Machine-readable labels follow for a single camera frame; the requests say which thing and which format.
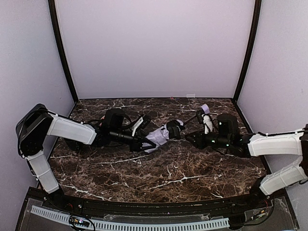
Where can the left black corner post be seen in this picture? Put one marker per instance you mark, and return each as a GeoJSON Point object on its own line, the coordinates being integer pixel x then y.
{"type": "Point", "coordinates": [60, 48]}

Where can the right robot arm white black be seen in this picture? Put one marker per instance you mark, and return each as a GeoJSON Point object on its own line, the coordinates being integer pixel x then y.
{"type": "Point", "coordinates": [260, 144]}

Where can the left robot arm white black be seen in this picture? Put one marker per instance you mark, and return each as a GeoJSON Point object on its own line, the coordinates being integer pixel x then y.
{"type": "Point", "coordinates": [40, 123]}

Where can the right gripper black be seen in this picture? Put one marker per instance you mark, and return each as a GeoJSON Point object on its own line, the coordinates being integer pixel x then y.
{"type": "Point", "coordinates": [195, 139]}

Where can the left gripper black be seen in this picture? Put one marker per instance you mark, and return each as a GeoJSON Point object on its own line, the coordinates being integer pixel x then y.
{"type": "Point", "coordinates": [135, 143]}

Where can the black cup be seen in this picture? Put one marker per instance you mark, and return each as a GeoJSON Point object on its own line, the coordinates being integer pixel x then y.
{"type": "Point", "coordinates": [73, 145]}

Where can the lavender folding umbrella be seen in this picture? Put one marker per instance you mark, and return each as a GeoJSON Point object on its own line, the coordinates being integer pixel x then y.
{"type": "Point", "coordinates": [173, 128]}

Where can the black corner post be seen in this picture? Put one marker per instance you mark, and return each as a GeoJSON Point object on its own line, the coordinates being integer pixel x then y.
{"type": "Point", "coordinates": [60, 48]}
{"type": "Point", "coordinates": [249, 50]}

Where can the black front table rail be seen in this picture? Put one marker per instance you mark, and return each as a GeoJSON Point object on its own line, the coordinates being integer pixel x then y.
{"type": "Point", "coordinates": [230, 207]}

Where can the grey slotted cable duct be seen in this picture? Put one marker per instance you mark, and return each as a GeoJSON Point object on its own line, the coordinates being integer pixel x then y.
{"type": "Point", "coordinates": [126, 223]}

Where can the right black corner post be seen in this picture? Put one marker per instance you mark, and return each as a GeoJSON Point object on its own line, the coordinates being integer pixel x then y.
{"type": "Point", "coordinates": [249, 50]}

